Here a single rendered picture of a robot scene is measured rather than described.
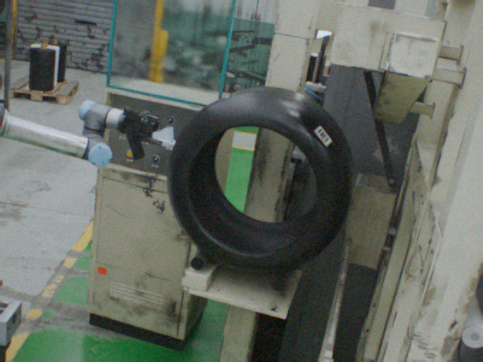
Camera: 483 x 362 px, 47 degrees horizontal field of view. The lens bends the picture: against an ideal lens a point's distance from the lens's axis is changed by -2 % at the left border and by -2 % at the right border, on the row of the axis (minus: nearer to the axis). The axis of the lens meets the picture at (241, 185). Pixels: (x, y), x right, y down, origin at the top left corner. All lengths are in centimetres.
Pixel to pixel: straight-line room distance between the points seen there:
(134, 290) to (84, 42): 871
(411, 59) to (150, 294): 198
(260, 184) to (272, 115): 51
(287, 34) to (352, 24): 67
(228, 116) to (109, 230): 130
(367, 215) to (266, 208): 39
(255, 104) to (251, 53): 910
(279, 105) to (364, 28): 43
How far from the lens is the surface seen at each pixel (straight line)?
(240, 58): 1081
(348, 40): 140
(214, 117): 173
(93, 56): 1125
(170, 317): 292
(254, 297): 195
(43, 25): 1150
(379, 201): 203
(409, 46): 131
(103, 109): 198
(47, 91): 821
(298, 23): 203
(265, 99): 172
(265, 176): 213
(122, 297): 298
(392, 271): 214
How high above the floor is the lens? 175
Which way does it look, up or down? 18 degrees down
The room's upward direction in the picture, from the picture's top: 10 degrees clockwise
